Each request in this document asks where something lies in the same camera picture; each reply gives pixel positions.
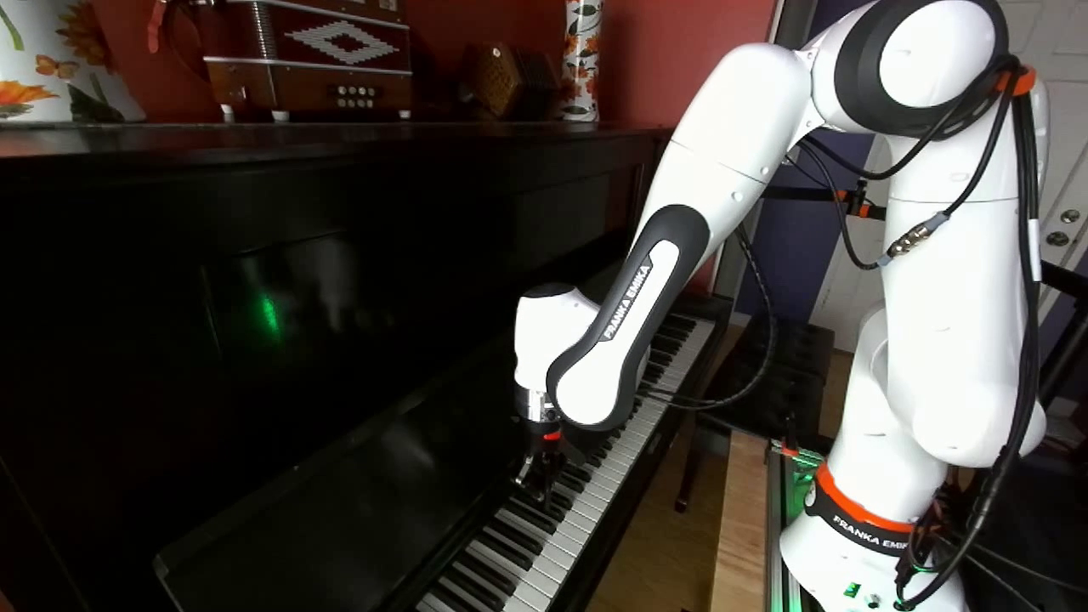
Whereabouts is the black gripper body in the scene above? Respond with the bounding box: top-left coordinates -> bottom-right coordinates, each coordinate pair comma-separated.
515,416 -> 578,472

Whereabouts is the black piano bench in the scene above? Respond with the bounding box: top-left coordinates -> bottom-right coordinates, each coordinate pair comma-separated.
675,316 -> 844,516

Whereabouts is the black upright piano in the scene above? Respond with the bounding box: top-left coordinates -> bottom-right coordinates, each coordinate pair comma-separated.
0,117 -> 727,612

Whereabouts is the light wooden plank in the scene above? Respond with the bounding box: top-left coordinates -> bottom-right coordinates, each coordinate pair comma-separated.
704,427 -> 775,612

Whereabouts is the dark hexagonal wooden object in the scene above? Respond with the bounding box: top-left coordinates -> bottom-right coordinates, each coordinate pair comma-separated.
449,42 -> 560,124

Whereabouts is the black stand bar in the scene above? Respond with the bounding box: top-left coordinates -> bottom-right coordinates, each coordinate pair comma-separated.
759,176 -> 892,220

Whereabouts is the tall patterned vase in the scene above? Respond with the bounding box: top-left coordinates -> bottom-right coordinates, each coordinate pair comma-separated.
555,0 -> 606,127

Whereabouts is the brown patterned wooden box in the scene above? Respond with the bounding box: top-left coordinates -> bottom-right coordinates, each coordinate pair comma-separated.
200,0 -> 420,127

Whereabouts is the dark bicycle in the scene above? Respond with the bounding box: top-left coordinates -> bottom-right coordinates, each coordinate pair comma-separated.
963,256 -> 1088,612

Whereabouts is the flower painting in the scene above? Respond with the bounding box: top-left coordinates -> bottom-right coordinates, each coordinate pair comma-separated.
0,0 -> 151,127

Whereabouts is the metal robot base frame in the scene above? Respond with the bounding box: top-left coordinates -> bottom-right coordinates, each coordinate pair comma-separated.
763,440 -> 838,612

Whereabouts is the black looping wrist cable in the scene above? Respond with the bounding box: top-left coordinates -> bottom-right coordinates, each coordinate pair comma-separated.
641,229 -> 784,416

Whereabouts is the thin black cable with connector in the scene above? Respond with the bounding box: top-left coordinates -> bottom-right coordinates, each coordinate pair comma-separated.
793,97 -> 1018,276

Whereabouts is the thick black cable bundle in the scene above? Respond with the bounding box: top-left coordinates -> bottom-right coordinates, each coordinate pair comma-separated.
892,60 -> 1050,612

